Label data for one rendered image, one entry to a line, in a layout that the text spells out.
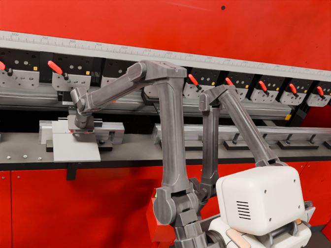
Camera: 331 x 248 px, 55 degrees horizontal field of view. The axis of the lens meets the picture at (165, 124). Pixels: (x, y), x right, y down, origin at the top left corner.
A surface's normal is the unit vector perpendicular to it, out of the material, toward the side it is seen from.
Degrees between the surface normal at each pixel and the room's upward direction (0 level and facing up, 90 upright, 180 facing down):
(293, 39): 90
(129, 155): 0
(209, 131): 79
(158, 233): 90
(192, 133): 90
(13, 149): 0
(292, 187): 48
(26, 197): 90
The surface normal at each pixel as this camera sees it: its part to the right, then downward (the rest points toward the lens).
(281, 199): 0.55, -0.11
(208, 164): -0.66, 0.06
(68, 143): 0.25, -0.81
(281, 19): 0.30, 0.59
